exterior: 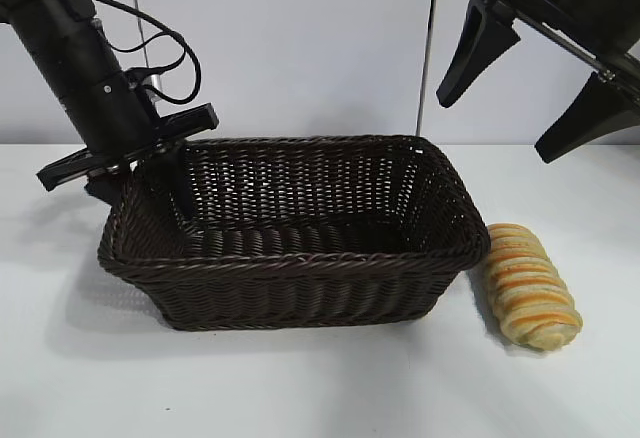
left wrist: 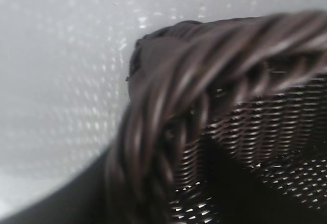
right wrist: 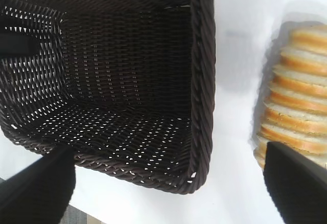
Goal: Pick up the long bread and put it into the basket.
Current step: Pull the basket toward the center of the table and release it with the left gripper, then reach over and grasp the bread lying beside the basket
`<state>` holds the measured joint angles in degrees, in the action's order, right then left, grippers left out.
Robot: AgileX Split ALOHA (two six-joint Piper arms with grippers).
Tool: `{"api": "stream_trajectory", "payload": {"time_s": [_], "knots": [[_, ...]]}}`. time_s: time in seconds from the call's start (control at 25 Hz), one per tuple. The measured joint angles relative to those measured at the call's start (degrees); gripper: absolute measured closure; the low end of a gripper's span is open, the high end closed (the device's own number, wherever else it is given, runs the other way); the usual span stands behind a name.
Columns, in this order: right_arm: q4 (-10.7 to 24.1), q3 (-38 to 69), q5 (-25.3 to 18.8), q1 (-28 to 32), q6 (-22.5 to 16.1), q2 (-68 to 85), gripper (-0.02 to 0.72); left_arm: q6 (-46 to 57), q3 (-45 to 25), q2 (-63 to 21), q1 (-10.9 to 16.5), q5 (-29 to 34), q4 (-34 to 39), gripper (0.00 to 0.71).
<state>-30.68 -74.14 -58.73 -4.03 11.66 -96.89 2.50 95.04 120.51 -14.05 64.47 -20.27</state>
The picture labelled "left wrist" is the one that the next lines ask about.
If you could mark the dark brown wicker basket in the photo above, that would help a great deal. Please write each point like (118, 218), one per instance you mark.
(230, 55)

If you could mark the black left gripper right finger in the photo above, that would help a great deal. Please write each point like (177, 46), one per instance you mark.
(230, 183)

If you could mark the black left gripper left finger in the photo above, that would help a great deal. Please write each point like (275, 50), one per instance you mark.
(163, 50)

